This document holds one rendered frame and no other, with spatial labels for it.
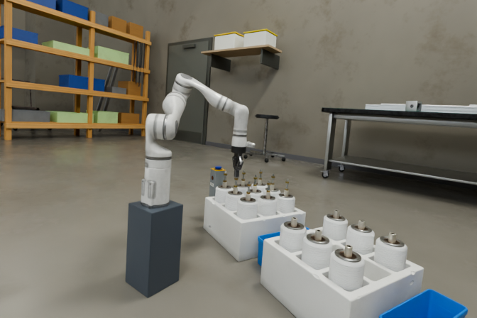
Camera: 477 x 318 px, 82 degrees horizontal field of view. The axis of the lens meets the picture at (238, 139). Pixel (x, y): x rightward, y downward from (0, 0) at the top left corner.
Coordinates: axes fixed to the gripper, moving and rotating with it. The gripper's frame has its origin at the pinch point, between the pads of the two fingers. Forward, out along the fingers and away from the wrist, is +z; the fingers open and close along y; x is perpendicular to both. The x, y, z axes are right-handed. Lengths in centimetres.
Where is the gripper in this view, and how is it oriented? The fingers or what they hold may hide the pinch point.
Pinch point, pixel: (236, 173)
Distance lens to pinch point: 139.8
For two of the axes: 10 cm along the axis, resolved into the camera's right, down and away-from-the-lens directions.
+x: 9.6, 0.5, 2.8
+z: -0.8, 9.9, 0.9
